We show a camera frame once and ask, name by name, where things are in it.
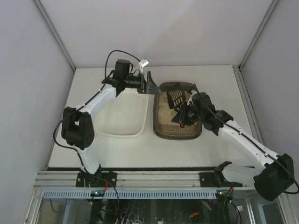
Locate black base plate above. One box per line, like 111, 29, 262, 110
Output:
199, 161, 243, 188
75, 167, 117, 188

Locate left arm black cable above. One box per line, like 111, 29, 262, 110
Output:
53, 49, 141, 168

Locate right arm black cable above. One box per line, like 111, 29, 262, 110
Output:
186, 92, 299, 195

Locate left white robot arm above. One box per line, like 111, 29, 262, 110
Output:
61, 59, 162, 175

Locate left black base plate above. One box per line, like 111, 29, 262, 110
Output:
75, 167, 117, 188

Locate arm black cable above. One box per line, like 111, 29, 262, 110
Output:
186, 92, 299, 195
53, 49, 141, 168

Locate grey slotted cable duct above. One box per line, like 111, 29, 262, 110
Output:
43, 189, 217, 199

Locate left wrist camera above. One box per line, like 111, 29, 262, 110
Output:
139, 59, 149, 73

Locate white plastic tray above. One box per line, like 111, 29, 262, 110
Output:
94, 89, 149, 137

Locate brown translucent litter box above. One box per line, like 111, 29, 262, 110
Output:
153, 82, 202, 140

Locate black slotted litter scoop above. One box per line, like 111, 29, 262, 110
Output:
166, 82, 186, 113

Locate right aluminium side rail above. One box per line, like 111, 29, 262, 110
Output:
232, 65, 267, 146

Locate aluminium mounting rail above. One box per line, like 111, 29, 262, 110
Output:
34, 169, 257, 189

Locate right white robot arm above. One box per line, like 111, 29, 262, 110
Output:
166, 90, 298, 201

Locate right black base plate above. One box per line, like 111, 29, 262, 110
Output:
199, 161, 243, 188

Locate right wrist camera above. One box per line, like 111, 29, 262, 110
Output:
187, 84, 203, 99

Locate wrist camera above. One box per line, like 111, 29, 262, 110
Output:
187, 84, 203, 99
139, 59, 149, 73

